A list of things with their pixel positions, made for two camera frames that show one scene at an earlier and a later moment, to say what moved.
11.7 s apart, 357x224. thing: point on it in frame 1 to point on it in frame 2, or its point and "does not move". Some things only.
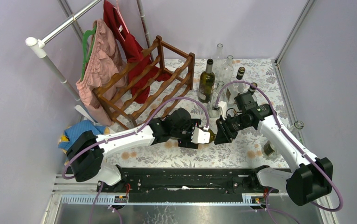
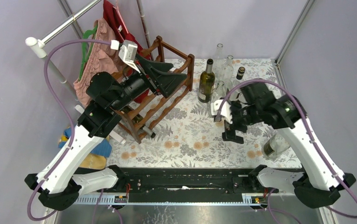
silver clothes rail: (40, 44) does not move
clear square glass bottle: (214, 113) does not move
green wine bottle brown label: (212, 136) to (138, 118)
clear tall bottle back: (218, 61) does not move
